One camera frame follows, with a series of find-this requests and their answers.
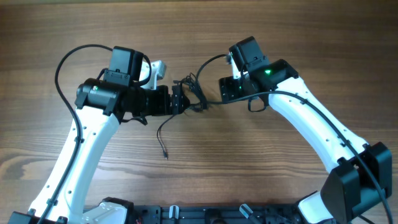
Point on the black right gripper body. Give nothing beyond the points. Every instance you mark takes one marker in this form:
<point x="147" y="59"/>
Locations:
<point x="224" y="88"/>

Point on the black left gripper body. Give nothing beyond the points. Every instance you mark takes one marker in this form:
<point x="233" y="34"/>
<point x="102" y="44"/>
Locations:
<point x="156" y="101"/>

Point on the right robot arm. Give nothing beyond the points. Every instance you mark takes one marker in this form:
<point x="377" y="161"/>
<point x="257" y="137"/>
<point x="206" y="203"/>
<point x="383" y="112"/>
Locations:
<point x="359" y="173"/>

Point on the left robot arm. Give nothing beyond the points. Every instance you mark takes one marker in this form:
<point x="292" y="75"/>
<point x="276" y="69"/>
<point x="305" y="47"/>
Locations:
<point x="128" y="85"/>

